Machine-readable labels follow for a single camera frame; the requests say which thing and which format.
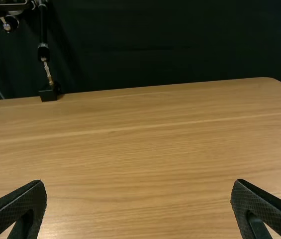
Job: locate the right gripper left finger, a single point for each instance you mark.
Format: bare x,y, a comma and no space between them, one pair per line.
11,214

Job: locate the black clamp stand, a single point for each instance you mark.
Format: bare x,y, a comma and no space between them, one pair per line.
47,95

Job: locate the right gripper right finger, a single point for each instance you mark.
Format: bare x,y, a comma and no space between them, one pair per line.
267,206

